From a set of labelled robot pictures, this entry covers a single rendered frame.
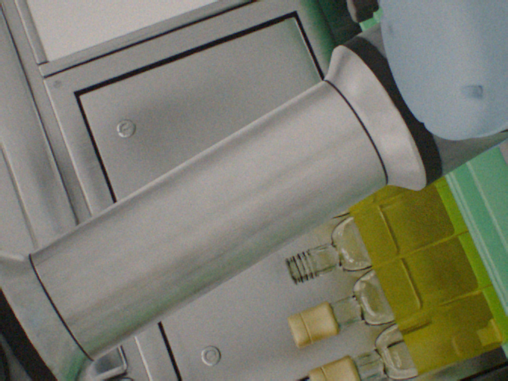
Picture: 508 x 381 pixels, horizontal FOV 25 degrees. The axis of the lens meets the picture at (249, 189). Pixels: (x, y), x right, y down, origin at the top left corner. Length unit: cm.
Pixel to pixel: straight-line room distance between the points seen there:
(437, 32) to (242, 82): 72
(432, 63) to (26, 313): 30
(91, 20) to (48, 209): 23
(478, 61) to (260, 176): 19
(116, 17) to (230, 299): 37
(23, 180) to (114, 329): 60
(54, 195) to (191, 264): 60
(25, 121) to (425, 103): 75
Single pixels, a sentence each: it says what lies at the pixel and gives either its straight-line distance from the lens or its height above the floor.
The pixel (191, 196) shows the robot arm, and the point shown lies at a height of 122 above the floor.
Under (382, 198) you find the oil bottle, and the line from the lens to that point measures 116.
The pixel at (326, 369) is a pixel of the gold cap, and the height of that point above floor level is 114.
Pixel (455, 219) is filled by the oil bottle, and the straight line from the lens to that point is 115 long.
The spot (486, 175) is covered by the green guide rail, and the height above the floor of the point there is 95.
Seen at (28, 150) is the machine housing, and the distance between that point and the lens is 136.
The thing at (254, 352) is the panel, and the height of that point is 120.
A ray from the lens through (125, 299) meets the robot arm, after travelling 75.
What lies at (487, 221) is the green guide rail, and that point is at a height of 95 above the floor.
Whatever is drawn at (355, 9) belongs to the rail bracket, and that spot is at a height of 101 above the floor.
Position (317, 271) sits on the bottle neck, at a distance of 115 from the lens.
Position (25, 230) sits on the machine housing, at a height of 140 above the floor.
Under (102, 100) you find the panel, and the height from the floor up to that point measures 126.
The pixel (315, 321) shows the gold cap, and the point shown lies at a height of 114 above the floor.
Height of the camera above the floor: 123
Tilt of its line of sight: 4 degrees down
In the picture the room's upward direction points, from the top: 111 degrees counter-clockwise
